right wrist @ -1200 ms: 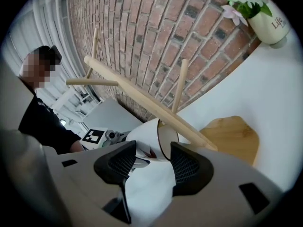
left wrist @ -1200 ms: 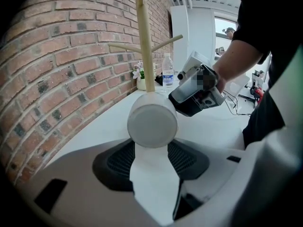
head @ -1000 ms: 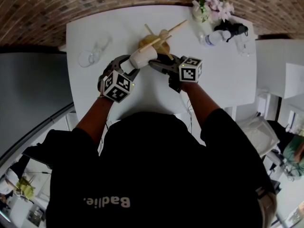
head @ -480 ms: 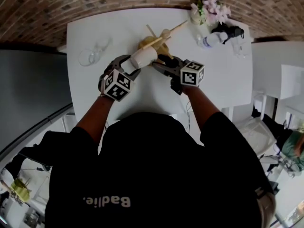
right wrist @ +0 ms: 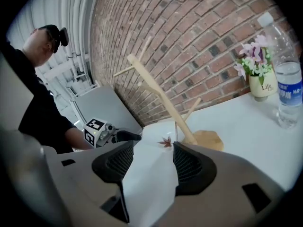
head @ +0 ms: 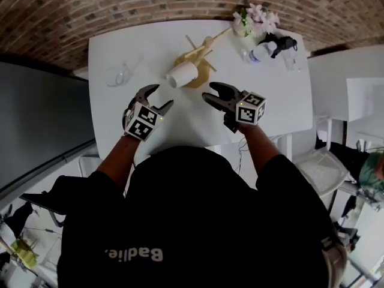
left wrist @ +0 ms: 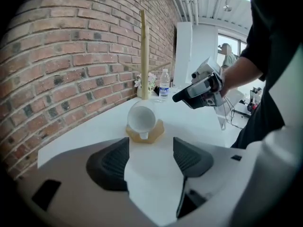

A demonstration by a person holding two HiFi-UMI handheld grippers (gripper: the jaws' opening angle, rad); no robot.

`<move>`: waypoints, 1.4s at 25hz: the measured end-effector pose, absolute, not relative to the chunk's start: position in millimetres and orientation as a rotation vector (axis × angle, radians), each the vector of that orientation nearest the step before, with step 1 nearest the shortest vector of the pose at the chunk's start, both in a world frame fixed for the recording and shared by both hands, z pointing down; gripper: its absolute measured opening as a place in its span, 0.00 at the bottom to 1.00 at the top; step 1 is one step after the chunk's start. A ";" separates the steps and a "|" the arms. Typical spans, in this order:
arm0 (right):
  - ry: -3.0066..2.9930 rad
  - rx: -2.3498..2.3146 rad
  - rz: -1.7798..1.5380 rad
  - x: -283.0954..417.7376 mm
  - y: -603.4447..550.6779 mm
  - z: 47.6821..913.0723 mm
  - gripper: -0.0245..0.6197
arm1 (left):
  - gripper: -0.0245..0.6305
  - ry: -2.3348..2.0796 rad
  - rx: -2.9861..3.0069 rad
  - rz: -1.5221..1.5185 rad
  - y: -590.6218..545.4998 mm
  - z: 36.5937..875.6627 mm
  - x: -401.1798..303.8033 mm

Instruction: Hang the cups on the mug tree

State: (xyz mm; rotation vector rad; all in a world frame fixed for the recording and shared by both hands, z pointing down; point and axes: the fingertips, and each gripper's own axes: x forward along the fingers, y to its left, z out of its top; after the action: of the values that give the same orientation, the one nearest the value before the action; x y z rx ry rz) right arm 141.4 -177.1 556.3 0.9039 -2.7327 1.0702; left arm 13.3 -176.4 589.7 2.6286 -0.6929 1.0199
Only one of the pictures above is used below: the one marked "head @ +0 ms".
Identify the black chair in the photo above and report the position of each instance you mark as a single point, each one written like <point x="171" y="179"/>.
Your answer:
<point x="42" y="202"/>

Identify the black bag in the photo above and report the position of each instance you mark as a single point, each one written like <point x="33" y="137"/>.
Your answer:
<point x="19" y="214"/>

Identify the vase of pink flowers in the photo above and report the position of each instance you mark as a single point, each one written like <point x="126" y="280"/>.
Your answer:
<point x="259" y="19"/>

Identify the clear plastic water bottle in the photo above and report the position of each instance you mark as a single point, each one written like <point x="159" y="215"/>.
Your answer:
<point x="261" y="52"/>

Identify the person's black shirt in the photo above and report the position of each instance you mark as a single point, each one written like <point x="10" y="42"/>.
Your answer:
<point x="195" y="220"/>

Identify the wooden mug tree stand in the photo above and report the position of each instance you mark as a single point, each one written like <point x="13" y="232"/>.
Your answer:
<point x="203" y="70"/>

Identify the black crumpled cloth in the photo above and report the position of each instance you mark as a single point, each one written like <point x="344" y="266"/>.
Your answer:
<point x="283" y="45"/>

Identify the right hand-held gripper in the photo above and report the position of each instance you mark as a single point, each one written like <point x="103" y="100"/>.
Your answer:
<point x="249" y="109"/>

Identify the white chair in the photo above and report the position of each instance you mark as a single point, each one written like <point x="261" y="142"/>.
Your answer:
<point x="322" y="169"/>

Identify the grey metal cabinet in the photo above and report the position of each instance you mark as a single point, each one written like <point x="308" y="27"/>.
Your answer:
<point x="39" y="124"/>

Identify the clear glass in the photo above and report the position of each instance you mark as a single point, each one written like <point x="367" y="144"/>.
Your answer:
<point x="292" y="64"/>
<point x="118" y="75"/>

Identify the person's right forearm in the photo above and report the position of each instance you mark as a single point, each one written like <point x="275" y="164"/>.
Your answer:
<point x="259" y="148"/>

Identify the white ceramic mug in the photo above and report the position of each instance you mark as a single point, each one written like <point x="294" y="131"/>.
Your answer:
<point x="183" y="75"/>

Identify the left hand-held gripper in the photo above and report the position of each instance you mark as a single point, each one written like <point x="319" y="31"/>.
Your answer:
<point x="141" y="121"/>

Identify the person's left forearm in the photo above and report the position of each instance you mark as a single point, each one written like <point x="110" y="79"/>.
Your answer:
<point x="117" y="160"/>

